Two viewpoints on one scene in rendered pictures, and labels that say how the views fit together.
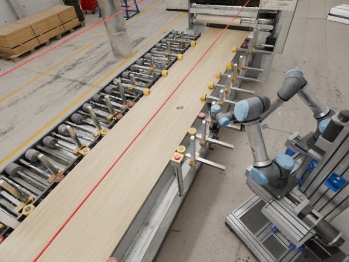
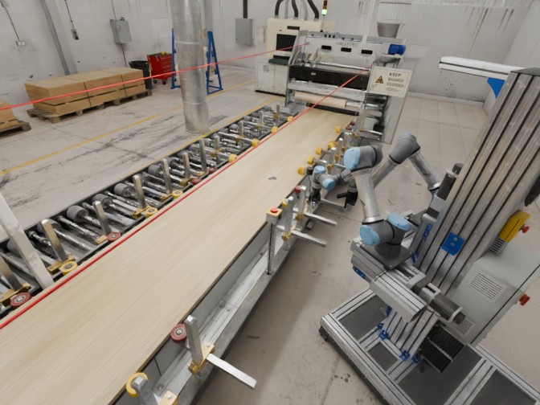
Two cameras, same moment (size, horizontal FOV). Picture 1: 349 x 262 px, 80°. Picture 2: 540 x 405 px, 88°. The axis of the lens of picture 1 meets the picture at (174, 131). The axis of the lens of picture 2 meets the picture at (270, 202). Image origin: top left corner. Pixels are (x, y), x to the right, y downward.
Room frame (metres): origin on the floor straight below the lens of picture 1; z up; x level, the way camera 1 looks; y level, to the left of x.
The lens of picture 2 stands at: (-0.43, 0.18, 2.19)
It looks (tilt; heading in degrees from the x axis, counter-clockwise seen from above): 35 degrees down; 353
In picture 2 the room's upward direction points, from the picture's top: 3 degrees clockwise
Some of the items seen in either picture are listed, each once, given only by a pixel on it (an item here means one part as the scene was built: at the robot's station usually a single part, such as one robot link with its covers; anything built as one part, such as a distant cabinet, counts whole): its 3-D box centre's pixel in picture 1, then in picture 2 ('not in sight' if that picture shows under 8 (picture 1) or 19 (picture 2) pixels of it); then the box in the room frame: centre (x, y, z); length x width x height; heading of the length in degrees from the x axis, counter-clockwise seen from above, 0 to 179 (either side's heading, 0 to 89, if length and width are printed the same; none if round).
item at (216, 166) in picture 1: (201, 160); (296, 235); (1.08, -0.21, 0.83); 0.43 x 0.03 x 0.04; 58
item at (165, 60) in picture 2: (89, 0); (162, 68); (9.37, 2.67, 0.41); 0.76 x 0.48 x 0.81; 157
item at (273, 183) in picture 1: (277, 174); (389, 243); (0.71, -0.67, 1.09); 0.15 x 0.15 x 0.10
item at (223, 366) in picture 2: not in sight; (214, 361); (0.23, 0.32, 0.82); 0.43 x 0.03 x 0.04; 58
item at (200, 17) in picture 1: (229, 20); (333, 101); (3.80, -1.17, 1.05); 1.43 x 0.12 x 0.12; 58
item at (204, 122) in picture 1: (203, 139); (300, 212); (1.29, -0.27, 0.87); 0.03 x 0.03 x 0.48; 58
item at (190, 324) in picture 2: not in sight; (195, 349); (0.23, 0.39, 0.93); 0.03 x 0.03 x 0.48; 58
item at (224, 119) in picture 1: (224, 118); (329, 181); (1.18, -0.40, 1.23); 0.11 x 0.11 x 0.08; 17
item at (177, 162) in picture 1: (177, 160); (273, 215); (0.86, 0.00, 1.18); 0.07 x 0.07 x 0.08; 58
